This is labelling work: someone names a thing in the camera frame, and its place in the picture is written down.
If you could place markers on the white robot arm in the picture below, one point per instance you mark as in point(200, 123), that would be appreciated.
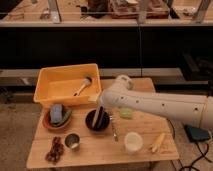
point(194, 110)

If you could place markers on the white plastic cup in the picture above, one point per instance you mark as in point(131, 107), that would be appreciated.
point(133, 142)

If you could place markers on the wooden brush in bin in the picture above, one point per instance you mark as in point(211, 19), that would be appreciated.
point(86, 82)

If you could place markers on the dark spatula in bowl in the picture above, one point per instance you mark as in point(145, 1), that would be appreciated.
point(98, 117)

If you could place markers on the yellow plastic bin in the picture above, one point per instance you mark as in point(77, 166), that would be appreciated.
point(58, 84)

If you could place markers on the light green toy piece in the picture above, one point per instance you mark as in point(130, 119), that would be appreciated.
point(125, 113)

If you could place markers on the black bowl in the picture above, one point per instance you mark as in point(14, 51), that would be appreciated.
point(104, 124)

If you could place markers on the green vegetable toy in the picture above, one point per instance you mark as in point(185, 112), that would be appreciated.
point(64, 119)

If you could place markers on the metal fork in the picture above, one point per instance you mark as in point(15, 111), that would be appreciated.
point(113, 129)

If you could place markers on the wooden table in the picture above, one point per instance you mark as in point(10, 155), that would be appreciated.
point(100, 148)

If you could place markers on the black foot pedal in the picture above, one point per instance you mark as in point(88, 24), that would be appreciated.
point(196, 134)

